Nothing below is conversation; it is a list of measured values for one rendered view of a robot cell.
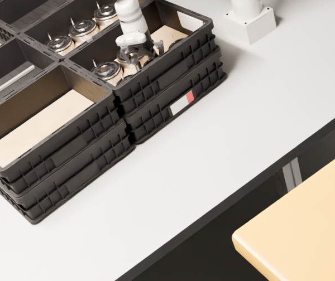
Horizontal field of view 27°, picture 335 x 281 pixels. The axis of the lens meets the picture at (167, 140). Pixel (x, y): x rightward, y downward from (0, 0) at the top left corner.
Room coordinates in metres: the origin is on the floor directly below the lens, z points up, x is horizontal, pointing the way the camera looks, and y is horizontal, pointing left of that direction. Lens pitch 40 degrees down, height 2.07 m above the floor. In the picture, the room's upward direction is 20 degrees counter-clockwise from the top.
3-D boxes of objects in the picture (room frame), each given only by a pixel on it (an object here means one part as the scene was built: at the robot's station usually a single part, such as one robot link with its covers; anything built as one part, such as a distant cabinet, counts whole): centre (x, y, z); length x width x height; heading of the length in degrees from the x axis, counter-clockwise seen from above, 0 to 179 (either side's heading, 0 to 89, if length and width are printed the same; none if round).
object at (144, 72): (1.89, -0.02, 0.92); 0.40 x 0.30 x 0.02; 116
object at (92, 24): (2.22, 0.14, 0.86); 0.10 x 0.10 x 0.01
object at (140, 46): (1.84, -0.02, 0.95); 0.08 x 0.08 x 0.09
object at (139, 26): (1.82, -0.02, 1.02); 0.11 x 0.09 x 0.06; 158
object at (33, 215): (1.72, 0.34, 0.76); 0.40 x 0.30 x 0.12; 116
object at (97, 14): (2.27, 0.04, 0.86); 0.10 x 0.10 x 0.01
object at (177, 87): (1.89, -0.02, 0.76); 0.40 x 0.30 x 0.12; 116
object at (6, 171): (1.72, 0.34, 0.92); 0.40 x 0.30 x 0.02; 116
